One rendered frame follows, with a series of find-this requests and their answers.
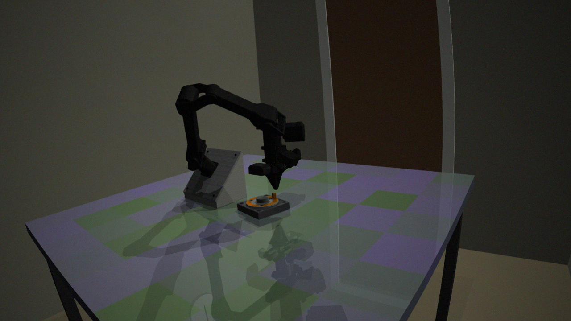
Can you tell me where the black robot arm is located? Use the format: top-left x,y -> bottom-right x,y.
175,83 -> 305,178

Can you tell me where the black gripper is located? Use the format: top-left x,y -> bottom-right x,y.
248,142 -> 288,190

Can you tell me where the orange round plate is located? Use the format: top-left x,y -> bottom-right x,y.
246,193 -> 278,209

